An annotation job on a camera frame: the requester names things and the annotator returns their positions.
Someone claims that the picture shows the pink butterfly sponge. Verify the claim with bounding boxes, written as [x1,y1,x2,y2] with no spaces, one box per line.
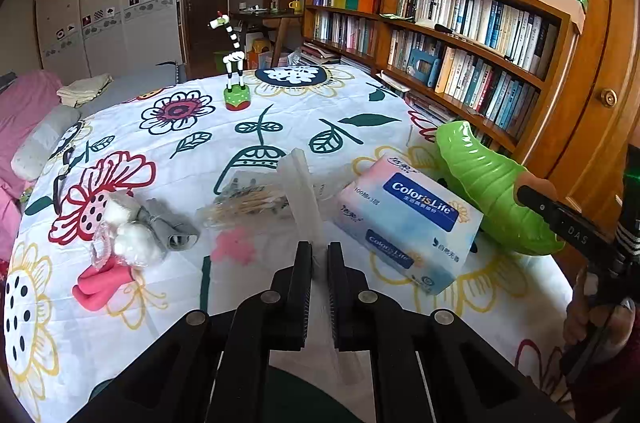
[210,227,256,266]

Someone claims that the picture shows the bag of cotton swabs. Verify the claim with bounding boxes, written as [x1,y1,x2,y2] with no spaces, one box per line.
[195,170,293,229]

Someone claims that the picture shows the orange makeup sponge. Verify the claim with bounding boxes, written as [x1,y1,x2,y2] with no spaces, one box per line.
[513,170,558,206]

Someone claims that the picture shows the grey cloth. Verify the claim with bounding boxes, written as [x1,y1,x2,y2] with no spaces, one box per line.
[137,198,200,252]

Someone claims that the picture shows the white paper towel strip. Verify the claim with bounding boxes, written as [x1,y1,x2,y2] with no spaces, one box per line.
[277,149,326,252]

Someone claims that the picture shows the bag of cotton balls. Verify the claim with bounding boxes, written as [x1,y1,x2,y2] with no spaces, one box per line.
[113,221,166,268]

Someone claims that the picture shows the pink lace scrunchie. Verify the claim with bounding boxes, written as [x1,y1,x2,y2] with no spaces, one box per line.
[90,223,117,270]

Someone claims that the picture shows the pink foam hair roller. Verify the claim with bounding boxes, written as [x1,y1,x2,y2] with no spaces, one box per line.
[72,256,134,311]

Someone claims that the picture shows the person's right hand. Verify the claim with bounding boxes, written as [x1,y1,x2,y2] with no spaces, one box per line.
[563,268,637,362]

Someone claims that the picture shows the blue tissue pack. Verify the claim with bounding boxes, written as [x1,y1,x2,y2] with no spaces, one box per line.
[333,156,483,295]

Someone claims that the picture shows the orange wooden door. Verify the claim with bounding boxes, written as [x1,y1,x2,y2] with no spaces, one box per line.
[525,0,639,238]

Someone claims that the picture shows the green leaf-shaped bowl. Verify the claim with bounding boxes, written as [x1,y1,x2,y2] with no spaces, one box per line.
[436,120,564,256]

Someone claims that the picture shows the floral white tablecloth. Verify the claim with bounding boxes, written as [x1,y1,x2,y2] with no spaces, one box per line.
[1,65,570,422]

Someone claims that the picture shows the zebra giraffe push toy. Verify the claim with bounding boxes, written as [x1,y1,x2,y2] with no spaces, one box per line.
[208,11,250,112]

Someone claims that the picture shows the wooden bookshelf with books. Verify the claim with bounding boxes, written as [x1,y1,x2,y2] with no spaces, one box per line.
[303,0,575,165]

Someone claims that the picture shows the wooden desk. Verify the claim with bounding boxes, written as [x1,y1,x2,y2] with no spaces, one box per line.
[230,11,303,68]

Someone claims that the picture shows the grey white pillow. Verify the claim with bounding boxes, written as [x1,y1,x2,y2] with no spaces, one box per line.
[11,104,80,181]

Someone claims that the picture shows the folded cream blanket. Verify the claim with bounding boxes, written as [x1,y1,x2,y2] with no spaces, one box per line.
[56,73,113,108]

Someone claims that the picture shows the pink bed quilt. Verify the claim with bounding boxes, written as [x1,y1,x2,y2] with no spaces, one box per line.
[0,71,62,261]

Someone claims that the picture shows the white sliding wardrobe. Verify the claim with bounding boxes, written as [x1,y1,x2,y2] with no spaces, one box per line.
[35,0,183,84]

